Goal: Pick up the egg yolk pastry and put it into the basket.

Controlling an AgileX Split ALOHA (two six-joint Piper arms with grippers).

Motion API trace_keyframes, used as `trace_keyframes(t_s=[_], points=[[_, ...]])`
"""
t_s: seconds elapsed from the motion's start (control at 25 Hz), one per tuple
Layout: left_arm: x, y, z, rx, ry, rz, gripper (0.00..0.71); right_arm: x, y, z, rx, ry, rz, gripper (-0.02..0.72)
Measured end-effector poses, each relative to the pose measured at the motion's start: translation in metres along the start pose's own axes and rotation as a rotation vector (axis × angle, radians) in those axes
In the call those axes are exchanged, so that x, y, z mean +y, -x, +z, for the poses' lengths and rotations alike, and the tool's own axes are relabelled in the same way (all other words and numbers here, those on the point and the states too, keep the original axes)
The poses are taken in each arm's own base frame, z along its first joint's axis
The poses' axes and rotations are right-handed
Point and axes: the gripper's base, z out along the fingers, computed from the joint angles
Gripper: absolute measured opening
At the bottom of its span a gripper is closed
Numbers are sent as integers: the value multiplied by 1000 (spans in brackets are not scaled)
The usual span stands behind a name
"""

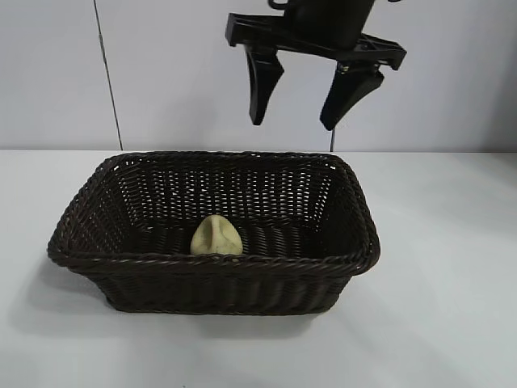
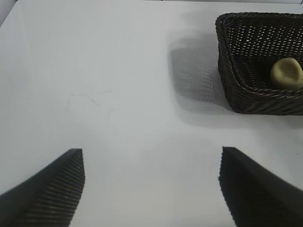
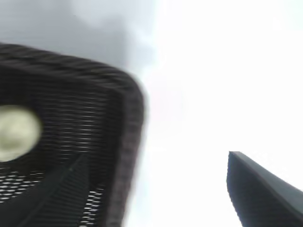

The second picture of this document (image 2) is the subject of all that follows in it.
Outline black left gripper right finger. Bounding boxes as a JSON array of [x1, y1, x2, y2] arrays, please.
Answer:
[[217, 146, 303, 227]]

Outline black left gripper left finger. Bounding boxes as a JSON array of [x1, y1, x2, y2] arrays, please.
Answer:
[[0, 148, 86, 227]]

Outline dark brown woven basket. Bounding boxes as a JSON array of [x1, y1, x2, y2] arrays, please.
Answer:
[[214, 12, 303, 116]]

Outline pale yellow egg yolk pastry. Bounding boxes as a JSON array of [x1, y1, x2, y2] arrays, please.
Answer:
[[270, 58, 303, 89]]

